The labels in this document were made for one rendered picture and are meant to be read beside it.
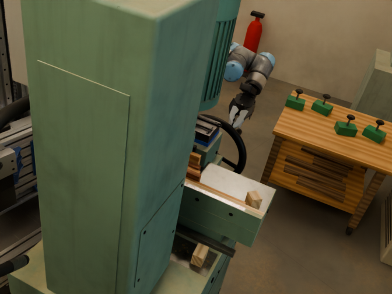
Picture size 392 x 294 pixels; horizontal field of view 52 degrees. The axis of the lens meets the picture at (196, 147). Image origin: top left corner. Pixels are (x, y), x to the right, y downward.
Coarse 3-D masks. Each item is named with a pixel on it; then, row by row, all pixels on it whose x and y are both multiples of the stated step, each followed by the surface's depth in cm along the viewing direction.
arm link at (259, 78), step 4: (252, 72) 156; (256, 72) 155; (248, 76) 156; (252, 76) 155; (256, 76) 154; (260, 76) 154; (264, 76) 155; (252, 80) 154; (256, 80) 153; (260, 80) 154; (264, 80) 155; (260, 84) 154; (264, 84) 156
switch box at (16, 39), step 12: (12, 0) 60; (12, 12) 62; (12, 24) 63; (12, 36) 64; (12, 48) 65; (12, 60) 67; (24, 60) 66; (12, 72) 68; (24, 72) 67; (24, 84) 68
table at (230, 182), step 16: (208, 176) 123; (224, 176) 124; (240, 176) 126; (224, 192) 118; (240, 192) 120; (272, 192) 122; (192, 208) 113; (208, 224) 113; (224, 224) 111; (240, 240) 111
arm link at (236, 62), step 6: (234, 54) 148; (240, 54) 152; (228, 60) 146; (234, 60) 146; (240, 60) 148; (228, 66) 144; (234, 66) 144; (240, 66) 146; (228, 72) 146; (234, 72) 145; (240, 72) 145; (228, 78) 147; (234, 78) 146
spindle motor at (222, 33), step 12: (228, 0) 80; (240, 0) 85; (228, 12) 82; (216, 24) 83; (228, 24) 85; (216, 36) 85; (228, 36) 87; (216, 48) 86; (228, 48) 90; (216, 60) 89; (216, 72) 90; (204, 84) 91; (216, 84) 94; (204, 96) 93; (216, 96) 97; (204, 108) 95
